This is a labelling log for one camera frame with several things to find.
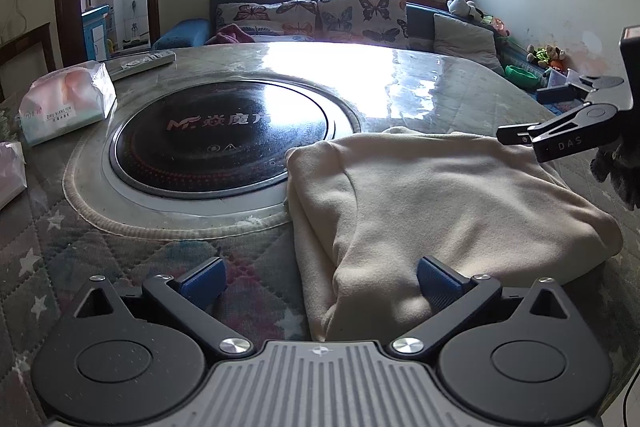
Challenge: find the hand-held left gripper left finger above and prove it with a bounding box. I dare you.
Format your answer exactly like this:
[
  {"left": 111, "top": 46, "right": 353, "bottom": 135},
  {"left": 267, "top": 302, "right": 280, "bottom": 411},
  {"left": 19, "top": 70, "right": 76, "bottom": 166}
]
[{"left": 74, "top": 257, "right": 253, "bottom": 354}]

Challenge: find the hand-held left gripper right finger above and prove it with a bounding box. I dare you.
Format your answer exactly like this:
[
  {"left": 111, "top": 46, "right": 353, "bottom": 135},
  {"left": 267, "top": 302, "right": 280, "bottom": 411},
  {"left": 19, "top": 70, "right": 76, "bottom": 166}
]
[{"left": 390, "top": 256, "right": 568, "bottom": 354}]

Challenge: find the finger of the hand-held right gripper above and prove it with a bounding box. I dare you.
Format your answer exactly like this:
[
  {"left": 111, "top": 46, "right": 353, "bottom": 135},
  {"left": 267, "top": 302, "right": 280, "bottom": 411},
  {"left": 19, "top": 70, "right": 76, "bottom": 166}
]
[
  {"left": 536, "top": 74, "right": 627, "bottom": 105},
  {"left": 496, "top": 103, "right": 623, "bottom": 164}
]

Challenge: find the clear plastic storage box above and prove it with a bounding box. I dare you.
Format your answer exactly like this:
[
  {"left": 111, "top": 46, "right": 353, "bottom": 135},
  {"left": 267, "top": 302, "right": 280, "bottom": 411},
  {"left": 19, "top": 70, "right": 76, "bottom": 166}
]
[{"left": 542, "top": 68, "right": 583, "bottom": 108}]

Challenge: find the green bowl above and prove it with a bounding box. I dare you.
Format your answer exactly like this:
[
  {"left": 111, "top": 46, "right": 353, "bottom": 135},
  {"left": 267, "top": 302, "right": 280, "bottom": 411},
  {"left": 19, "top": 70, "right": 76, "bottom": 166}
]
[{"left": 505, "top": 65, "right": 541, "bottom": 88}]

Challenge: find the pink and green toy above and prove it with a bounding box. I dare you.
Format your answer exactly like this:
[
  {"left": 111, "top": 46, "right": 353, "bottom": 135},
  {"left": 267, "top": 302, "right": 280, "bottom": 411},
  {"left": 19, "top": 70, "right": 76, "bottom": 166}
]
[{"left": 482, "top": 12, "right": 511, "bottom": 38}]

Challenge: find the grey pillow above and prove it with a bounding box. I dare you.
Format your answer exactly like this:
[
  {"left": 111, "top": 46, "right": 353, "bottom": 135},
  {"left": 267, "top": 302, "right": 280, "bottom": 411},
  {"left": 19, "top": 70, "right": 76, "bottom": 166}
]
[{"left": 432, "top": 13, "right": 506, "bottom": 75}]

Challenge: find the round black induction cooktop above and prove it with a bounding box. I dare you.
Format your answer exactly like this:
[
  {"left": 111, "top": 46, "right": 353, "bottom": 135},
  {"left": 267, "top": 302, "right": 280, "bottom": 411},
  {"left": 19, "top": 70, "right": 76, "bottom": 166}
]
[{"left": 100, "top": 74, "right": 363, "bottom": 215}]

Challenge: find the panda plush toy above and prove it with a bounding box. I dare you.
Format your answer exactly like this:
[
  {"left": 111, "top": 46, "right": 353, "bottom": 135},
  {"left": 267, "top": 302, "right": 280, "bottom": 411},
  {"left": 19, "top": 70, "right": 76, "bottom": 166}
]
[{"left": 446, "top": 0, "right": 481, "bottom": 18}]

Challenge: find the blue corner sofa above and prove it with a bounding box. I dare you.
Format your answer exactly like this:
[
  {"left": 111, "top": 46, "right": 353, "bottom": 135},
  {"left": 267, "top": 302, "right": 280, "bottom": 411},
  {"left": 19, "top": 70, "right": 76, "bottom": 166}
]
[{"left": 152, "top": 0, "right": 556, "bottom": 108}]

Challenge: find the square butterfly print cushion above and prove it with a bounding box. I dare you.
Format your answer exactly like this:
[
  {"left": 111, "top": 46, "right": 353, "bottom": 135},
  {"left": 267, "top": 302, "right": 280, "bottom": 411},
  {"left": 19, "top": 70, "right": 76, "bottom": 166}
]
[{"left": 317, "top": 0, "right": 411, "bottom": 50}]

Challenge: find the white plastic bag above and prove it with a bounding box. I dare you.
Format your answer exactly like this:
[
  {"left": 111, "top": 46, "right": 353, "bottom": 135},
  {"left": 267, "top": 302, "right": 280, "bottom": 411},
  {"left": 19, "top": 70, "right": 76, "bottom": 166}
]
[{"left": 0, "top": 141, "right": 28, "bottom": 210}]

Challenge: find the grey remote control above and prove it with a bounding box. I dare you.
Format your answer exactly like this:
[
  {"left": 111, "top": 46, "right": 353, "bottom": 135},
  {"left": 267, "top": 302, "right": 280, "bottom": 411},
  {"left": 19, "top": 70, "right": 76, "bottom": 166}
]
[{"left": 107, "top": 49, "right": 178, "bottom": 82}]

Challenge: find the white tissue pack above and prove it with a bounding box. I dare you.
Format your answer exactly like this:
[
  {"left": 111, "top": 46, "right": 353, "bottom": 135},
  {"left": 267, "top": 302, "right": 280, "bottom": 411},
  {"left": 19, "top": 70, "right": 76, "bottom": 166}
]
[{"left": 19, "top": 61, "right": 118, "bottom": 146}]

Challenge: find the purple cloth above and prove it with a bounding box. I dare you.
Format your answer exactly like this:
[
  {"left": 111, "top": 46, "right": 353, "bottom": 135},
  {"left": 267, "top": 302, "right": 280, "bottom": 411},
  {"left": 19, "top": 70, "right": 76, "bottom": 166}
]
[{"left": 205, "top": 23, "right": 256, "bottom": 46}]

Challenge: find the long butterfly print cushion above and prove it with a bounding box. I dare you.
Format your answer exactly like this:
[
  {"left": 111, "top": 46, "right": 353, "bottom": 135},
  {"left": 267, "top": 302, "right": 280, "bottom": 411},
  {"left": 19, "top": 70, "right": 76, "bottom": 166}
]
[{"left": 216, "top": 1, "right": 321, "bottom": 40}]

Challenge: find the blue wooden cabinet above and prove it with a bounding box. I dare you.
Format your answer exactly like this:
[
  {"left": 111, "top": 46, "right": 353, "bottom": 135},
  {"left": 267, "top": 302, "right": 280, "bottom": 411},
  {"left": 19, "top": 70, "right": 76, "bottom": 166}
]
[{"left": 81, "top": 4, "right": 112, "bottom": 62}]

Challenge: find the dark wooden chair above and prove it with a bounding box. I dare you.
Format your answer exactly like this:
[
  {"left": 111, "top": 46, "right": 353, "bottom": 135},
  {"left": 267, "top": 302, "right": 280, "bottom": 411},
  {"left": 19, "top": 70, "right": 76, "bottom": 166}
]
[{"left": 0, "top": 23, "right": 57, "bottom": 102}]

